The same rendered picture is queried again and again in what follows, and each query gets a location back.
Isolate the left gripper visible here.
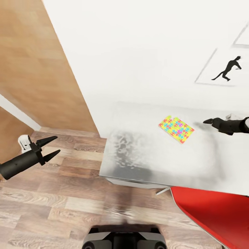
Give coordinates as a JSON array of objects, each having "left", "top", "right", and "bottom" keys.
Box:
[{"left": 12, "top": 136, "right": 61, "bottom": 172}]

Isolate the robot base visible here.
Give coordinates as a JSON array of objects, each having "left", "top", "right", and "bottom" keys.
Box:
[{"left": 82, "top": 228, "right": 167, "bottom": 249}]

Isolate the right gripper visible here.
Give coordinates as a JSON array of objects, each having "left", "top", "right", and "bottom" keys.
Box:
[{"left": 203, "top": 118, "right": 235, "bottom": 136}]

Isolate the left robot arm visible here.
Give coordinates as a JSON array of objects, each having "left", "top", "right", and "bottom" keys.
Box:
[{"left": 0, "top": 135, "right": 61, "bottom": 180}]

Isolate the jigsaw puzzle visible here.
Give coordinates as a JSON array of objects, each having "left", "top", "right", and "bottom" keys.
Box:
[{"left": 158, "top": 115, "right": 195, "bottom": 144}]

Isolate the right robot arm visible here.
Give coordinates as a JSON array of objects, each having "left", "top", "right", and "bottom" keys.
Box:
[{"left": 203, "top": 113, "right": 249, "bottom": 136}]

